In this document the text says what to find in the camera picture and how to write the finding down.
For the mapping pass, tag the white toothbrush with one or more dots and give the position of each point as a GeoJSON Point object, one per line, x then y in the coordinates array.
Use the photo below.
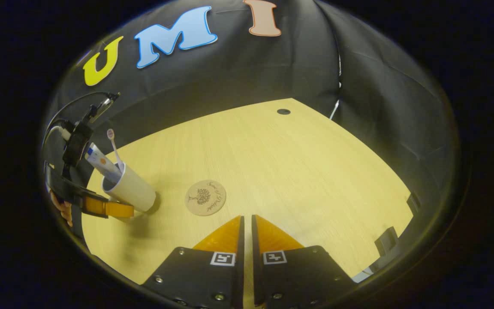
{"type": "Point", "coordinates": [110, 134]}

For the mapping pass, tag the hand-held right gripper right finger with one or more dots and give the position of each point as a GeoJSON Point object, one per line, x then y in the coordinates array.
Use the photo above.
{"type": "Point", "coordinates": [254, 244]}

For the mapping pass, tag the light wooden desktop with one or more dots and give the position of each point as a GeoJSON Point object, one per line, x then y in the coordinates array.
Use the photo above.
{"type": "Point", "coordinates": [294, 171]}

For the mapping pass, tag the white toothpaste tube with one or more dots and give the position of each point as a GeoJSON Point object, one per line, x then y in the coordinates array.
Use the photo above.
{"type": "Point", "coordinates": [101, 162]}

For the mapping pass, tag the round cork coaster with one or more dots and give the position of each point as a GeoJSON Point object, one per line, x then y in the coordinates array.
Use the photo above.
{"type": "Point", "coordinates": [206, 208]}

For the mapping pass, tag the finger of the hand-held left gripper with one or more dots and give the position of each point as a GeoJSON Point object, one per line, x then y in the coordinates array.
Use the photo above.
{"type": "Point", "coordinates": [114, 209]}

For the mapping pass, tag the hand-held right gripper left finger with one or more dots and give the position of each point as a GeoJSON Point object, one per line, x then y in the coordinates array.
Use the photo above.
{"type": "Point", "coordinates": [241, 240]}

